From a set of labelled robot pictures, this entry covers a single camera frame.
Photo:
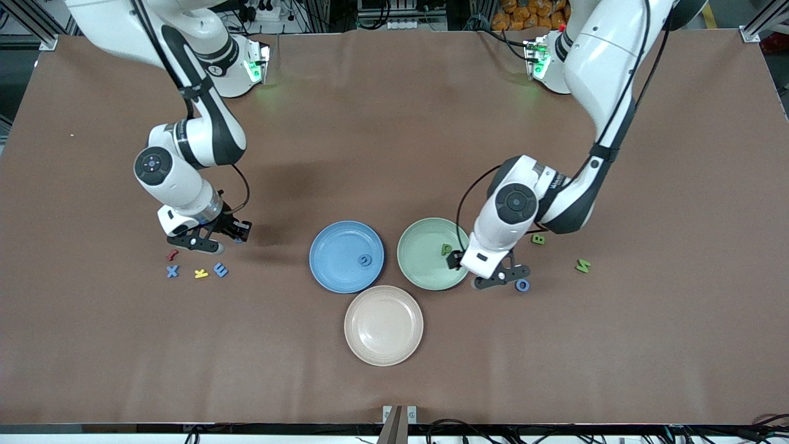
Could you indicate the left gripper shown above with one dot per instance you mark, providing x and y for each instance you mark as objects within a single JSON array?
[{"x": 456, "y": 259}]

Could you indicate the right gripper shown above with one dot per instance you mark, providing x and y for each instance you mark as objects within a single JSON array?
[{"x": 229, "y": 226}]

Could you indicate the blue letter m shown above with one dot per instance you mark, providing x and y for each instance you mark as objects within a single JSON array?
[{"x": 220, "y": 270}]

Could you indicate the blue letter x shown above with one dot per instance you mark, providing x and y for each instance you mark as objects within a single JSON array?
[{"x": 172, "y": 271}]

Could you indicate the blue capital letter G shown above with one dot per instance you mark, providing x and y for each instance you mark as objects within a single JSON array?
[{"x": 360, "y": 261}]

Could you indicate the green letter M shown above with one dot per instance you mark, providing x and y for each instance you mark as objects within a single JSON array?
[{"x": 583, "y": 266}]

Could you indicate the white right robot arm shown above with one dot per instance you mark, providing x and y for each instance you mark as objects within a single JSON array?
[{"x": 179, "y": 185}]

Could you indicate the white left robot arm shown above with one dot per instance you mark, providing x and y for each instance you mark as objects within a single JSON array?
[{"x": 490, "y": 225}]

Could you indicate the green round plate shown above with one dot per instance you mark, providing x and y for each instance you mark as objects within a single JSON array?
[{"x": 425, "y": 265}]

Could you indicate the yellow letter k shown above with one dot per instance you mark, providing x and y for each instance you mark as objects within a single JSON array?
[{"x": 200, "y": 274}]

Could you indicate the blue letter O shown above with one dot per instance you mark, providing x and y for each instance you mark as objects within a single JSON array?
[{"x": 519, "y": 288}]

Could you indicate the beige round plate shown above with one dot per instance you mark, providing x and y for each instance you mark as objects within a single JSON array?
[{"x": 383, "y": 327}]

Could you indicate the blue round plate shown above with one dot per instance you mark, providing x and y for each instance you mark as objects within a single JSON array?
[{"x": 336, "y": 265}]

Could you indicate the white power strip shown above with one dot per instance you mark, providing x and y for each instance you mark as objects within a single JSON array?
[
  {"x": 407, "y": 24},
  {"x": 265, "y": 12}
]

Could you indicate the orange fruit bag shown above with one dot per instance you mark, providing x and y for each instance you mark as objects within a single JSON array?
[{"x": 524, "y": 15}]

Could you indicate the red object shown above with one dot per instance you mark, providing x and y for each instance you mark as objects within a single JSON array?
[{"x": 776, "y": 46}]

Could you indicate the grey metal bracket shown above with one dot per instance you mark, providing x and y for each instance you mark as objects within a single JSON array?
[{"x": 397, "y": 428}]

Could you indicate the black table edge rail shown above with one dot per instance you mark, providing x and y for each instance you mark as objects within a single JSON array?
[{"x": 277, "y": 427}]

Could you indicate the aluminium frame profile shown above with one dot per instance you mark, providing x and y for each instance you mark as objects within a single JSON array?
[
  {"x": 761, "y": 24},
  {"x": 24, "y": 42}
]

